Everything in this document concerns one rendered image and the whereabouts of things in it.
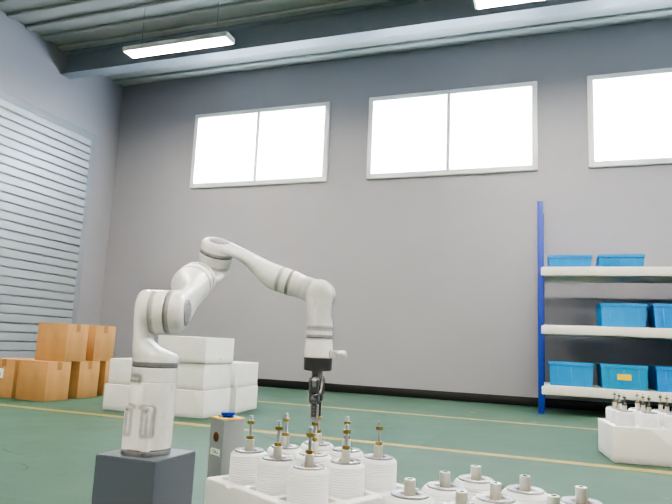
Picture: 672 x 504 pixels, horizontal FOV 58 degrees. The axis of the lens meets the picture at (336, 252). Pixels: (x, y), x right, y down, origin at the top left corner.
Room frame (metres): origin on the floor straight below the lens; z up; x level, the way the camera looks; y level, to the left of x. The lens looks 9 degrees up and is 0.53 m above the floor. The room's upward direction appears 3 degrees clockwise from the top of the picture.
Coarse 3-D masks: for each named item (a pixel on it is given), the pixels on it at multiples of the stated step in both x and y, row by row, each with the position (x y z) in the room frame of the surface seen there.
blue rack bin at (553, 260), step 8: (552, 256) 5.49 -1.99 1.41; (560, 256) 5.46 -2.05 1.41; (568, 256) 5.44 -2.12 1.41; (576, 256) 5.42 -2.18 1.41; (584, 256) 5.40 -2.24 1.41; (552, 264) 5.50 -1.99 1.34; (560, 264) 5.48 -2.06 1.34; (568, 264) 5.45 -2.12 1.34; (576, 264) 5.43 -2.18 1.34; (584, 264) 5.41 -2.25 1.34
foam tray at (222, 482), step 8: (208, 480) 1.62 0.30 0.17; (216, 480) 1.60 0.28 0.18; (224, 480) 1.61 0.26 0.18; (208, 488) 1.62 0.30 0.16; (216, 488) 1.59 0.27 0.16; (224, 488) 1.57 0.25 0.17; (232, 488) 1.54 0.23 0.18; (240, 488) 1.53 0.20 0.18; (248, 488) 1.53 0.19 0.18; (416, 488) 1.61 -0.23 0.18; (208, 496) 1.62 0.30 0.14; (216, 496) 1.59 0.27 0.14; (224, 496) 1.57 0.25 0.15; (232, 496) 1.54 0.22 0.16; (240, 496) 1.52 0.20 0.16; (248, 496) 1.49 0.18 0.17; (256, 496) 1.47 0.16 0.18; (264, 496) 1.46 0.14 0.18; (272, 496) 1.47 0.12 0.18; (280, 496) 1.47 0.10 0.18; (328, 496) 1.49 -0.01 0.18; (368, 496) 1.51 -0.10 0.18; (376, 496) 1.51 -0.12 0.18; (384, 496) 1.52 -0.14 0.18
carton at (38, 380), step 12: (24, 360) 4.82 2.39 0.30; (36, 360) 4.87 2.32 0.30; (24, 372) 4.82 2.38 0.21; (36, 372) 4.77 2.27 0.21; (48, 372) 4.75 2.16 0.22; (60, 372) 4.86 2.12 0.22; (24, 384) 4.81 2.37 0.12; (36, 384) 4.77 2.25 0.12; (48, 384) 4.76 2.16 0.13; (60, 384) 4.87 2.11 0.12; (24, 396) 4.81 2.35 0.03; (36, 396) 4.76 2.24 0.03; (48, 396) 4.77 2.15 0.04; (60, 396) 4.88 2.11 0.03
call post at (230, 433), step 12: (216, 420) 1.76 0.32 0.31; (228, 420) 1.74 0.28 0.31; (240, 420) 1.77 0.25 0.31; (216, 432) 1.76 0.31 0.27; (228, 432) 1.75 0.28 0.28; (240, 432) 1.77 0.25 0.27; (216, 444) 1.76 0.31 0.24; (228, 444) 1.75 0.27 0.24; (240, 444) 1.78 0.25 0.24; (216, 456) 1.75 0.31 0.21; (228, 456) 1.75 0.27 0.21; (216, 468) 1.75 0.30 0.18; (228, 468) 1.75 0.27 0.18
